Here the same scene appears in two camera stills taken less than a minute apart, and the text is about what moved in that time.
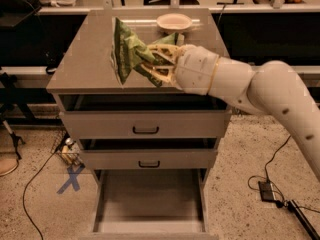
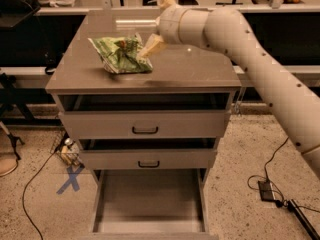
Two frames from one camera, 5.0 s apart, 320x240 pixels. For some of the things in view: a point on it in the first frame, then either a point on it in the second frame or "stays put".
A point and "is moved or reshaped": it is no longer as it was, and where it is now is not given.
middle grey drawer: (148, 153) stays put
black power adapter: (266, 190) stays put
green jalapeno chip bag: (129, 54) is moved or reshaped
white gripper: (196, 70) to (169, 25)
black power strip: (295, 208) stays put
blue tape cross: (73, 179) stays put
